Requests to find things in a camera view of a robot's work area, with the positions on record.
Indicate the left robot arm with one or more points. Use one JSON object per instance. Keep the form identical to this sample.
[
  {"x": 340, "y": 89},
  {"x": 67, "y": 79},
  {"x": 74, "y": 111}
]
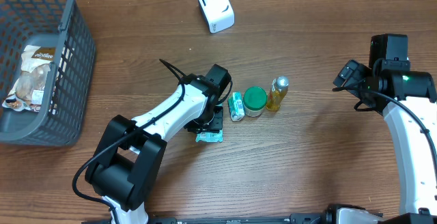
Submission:
[{"x": 125, "y": 164}]

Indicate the teal white tissue pack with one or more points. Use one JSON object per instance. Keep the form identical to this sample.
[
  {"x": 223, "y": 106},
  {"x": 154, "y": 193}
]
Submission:
[{"x": 236, "y": 107}]

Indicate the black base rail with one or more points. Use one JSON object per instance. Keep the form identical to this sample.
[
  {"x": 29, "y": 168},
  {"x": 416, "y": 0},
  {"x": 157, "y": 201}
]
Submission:
[{"x": 296, "y": 218}]

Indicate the yellow drink bottle grey cap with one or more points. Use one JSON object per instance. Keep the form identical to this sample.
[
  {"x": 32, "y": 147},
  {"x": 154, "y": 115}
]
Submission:
[{"x": 278, "y": 90}]

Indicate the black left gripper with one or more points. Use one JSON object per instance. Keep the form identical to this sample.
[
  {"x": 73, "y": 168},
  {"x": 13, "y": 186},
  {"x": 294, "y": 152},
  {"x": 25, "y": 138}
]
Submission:
[{"x": 213, "y": 124}]

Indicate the mint green tissue pack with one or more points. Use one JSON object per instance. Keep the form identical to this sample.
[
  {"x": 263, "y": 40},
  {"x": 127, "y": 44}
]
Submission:
[{"x": 210, "y": 137}]

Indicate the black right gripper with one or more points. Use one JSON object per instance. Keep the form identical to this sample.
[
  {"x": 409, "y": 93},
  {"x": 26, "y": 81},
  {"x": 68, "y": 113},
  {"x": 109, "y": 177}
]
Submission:
[{"x": 349, "y": 76}]

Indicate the green white can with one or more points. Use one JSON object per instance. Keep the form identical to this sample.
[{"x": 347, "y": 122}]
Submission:
[{"x": 254, "y": 101}]

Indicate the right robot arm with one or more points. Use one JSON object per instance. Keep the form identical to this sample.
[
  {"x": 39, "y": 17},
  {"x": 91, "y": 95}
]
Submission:
[{"x": 406, "y": 100}]

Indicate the brown white snack bag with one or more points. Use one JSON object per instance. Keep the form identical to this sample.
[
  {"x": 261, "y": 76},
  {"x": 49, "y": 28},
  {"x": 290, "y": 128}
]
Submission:
[{"x": 28, "y": 91}]

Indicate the white barcode scanner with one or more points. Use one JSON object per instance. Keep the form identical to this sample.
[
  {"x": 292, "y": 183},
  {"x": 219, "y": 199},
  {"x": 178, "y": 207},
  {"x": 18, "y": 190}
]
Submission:
[{"x": 218, "y": 14}]

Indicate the dark grey plastic basket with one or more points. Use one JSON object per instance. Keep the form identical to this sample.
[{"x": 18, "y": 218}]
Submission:
[{"x": 56, "y": 24}]

